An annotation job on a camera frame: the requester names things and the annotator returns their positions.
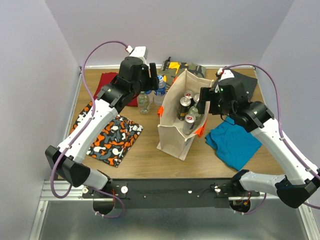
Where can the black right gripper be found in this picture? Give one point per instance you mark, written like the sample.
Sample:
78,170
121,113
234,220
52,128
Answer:
205,95

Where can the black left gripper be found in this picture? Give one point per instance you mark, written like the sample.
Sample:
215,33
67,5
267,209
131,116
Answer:
153,82

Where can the Pocari Sweat bottle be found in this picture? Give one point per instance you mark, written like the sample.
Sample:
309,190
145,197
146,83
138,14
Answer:
150,95
160,93

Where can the green cap glass bottle front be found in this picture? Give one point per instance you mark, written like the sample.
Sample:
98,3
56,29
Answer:
143,103

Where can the green cap glass bottle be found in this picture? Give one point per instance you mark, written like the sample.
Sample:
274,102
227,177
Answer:
143,103
194,111

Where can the beige canvas tote bag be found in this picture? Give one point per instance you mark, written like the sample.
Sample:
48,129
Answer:
172,140

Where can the red tab can front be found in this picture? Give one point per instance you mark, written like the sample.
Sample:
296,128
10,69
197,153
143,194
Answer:
189,124

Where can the red tab can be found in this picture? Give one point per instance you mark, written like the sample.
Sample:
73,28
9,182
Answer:
189,94
189,124

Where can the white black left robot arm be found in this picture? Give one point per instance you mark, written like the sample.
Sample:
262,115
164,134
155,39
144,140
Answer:
67,158

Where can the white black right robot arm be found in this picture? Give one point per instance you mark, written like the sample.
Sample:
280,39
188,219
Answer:
301,178

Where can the red tab can back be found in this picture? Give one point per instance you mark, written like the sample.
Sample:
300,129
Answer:
189,94

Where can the camouflage yellow green shorts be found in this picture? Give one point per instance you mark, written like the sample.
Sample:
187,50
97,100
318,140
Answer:
170,70

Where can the green cap glass bottle back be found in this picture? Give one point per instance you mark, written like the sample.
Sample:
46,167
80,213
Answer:
194,111

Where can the black soda can left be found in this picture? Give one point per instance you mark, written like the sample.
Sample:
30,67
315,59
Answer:
183,109

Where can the dark grey buttoned garment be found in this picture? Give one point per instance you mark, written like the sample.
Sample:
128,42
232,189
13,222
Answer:
249,83

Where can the folded red shirt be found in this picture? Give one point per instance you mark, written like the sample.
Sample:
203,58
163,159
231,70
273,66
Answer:
105,79

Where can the teal blue shirt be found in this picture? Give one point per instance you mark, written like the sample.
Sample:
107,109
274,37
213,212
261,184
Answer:
232,144

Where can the orange black patterned shorts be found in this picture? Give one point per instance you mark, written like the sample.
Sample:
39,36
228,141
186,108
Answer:
115,140

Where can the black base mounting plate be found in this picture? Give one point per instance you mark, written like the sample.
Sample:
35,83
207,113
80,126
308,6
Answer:
151,193

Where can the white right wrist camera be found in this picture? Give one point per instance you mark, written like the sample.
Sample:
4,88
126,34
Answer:
224,74

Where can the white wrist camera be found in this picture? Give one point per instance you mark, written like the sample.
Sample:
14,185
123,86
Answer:
140,52
224,74

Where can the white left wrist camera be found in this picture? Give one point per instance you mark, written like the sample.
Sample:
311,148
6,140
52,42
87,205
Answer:
140,52

